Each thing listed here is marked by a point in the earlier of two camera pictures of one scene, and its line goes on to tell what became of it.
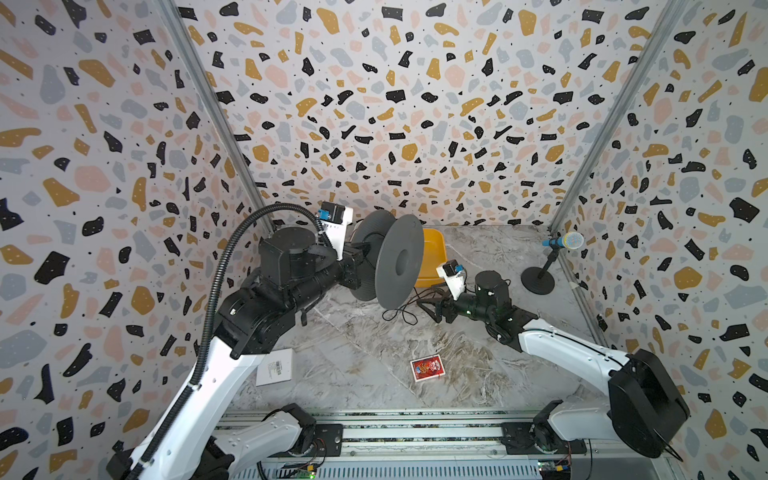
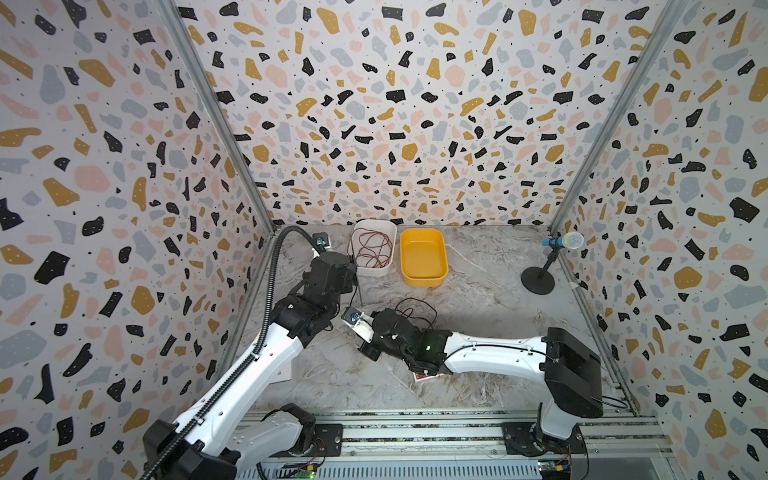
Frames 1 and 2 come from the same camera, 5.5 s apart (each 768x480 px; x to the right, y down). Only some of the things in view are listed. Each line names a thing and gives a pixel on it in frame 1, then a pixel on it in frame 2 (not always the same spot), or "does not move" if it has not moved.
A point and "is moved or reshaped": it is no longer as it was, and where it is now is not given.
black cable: [390, 314] is moved or reshaped
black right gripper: [449, 306] to [378, 335]
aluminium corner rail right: [668, 20] does not move
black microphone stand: [539, 281] does not move
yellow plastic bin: [434, 256] does not move
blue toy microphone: [570, 240] does not move
